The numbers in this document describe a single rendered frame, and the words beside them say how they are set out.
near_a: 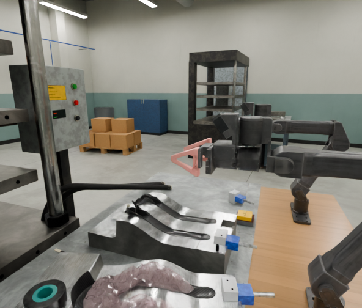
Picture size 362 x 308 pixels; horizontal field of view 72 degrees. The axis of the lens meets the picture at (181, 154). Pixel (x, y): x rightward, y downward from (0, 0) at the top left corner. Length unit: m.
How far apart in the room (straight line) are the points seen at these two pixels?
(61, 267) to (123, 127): 5.07
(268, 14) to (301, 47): 1.18
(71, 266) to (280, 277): 0.61
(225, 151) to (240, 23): 7.13
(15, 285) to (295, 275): 0.85
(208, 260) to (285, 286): 0.23
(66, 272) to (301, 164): 0.62
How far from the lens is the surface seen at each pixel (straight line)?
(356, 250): 0.69
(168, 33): 8.35
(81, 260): 0.79
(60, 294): 0.65
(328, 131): 1.20
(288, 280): 0.91
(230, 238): 0.85
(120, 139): 5.53
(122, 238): 0.93
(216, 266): 0.83
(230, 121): 0.58
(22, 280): 0.97
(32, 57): 1.13
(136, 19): 9.01
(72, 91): 1.42
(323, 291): 0.71
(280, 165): 0.57
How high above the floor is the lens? 1.36
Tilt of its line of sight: 14 degrees down
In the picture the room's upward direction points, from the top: straight up
